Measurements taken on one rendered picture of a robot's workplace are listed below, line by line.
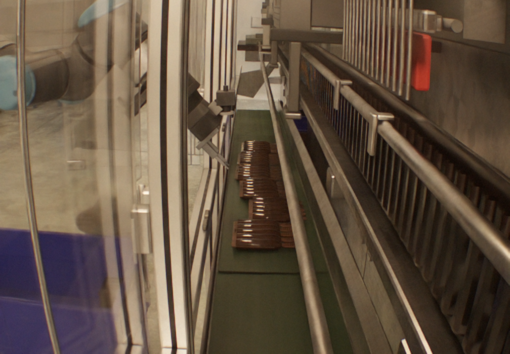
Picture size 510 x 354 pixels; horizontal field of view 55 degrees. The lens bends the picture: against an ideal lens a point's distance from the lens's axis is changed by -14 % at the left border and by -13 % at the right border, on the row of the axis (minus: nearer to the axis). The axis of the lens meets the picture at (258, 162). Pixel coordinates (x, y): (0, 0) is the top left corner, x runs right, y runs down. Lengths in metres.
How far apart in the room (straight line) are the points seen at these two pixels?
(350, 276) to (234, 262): 0.19
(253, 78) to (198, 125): 1.27
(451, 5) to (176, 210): 0.45
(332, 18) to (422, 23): 0.84
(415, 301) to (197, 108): 0.61
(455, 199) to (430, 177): 0.04
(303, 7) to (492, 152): 0.56
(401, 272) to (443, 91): 0.73
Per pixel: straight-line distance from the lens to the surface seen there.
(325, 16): 1.22
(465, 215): 0.25
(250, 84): 2.13
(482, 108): 0.89
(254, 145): 1.40
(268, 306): 0.65
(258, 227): 0.85
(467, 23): 0.56
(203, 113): 0.88
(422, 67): 0.45
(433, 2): 0.81
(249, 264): 0.76
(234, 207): 0.98
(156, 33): 0.62
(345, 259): 0.68
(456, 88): 1.00
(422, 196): 0.36
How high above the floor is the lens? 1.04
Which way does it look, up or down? 16 degrees down
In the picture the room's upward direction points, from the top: 2 degrees clockwise
